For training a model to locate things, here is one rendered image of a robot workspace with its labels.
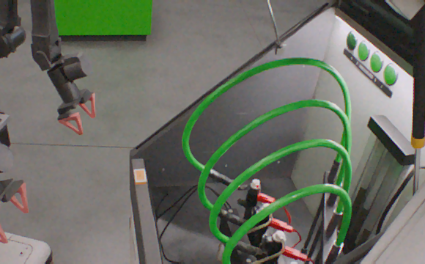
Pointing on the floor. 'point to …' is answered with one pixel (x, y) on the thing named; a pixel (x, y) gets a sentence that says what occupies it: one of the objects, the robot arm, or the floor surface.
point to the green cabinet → (103, 20)
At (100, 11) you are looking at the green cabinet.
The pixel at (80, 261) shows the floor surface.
